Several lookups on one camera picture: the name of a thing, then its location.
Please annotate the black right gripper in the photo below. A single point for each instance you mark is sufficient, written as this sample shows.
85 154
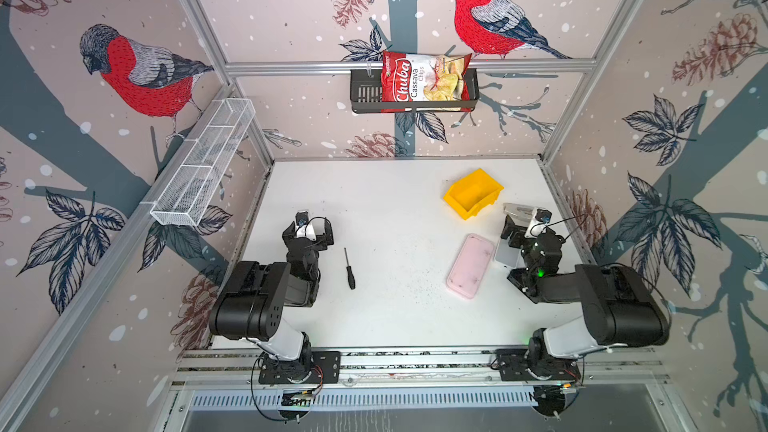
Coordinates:
518 233

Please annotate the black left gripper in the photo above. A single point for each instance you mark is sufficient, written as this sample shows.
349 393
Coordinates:
323 239

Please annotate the black screwdriver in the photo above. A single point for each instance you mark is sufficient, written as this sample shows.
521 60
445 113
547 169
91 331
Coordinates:
349 271

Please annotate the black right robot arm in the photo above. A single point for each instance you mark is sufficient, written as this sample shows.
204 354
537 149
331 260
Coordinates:
617 310

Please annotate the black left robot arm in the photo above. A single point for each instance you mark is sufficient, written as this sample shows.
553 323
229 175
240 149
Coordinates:
252 301

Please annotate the yellow plastic bin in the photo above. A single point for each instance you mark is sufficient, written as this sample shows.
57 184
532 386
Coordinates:
469 195

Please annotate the grey rectangular box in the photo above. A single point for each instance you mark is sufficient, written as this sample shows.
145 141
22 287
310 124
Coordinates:
507 256

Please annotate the pink plastic case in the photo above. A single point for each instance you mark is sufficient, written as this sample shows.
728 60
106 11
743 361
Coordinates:
470 266

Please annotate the red chips bag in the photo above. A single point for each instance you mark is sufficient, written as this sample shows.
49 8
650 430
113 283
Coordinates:
407 78

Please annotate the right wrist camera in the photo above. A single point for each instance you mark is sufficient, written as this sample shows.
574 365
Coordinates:
524 213

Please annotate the white wire mesh shelf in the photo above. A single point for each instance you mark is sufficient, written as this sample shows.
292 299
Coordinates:
193 184

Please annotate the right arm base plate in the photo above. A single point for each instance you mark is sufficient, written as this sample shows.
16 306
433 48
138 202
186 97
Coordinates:
516 365

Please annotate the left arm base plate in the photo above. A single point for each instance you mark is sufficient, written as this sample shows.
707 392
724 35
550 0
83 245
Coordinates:
319 367

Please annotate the aluminium front rail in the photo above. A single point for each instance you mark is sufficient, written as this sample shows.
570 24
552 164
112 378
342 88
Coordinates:
415 367

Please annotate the black wall basket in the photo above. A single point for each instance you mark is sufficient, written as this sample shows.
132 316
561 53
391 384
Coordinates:
366 96

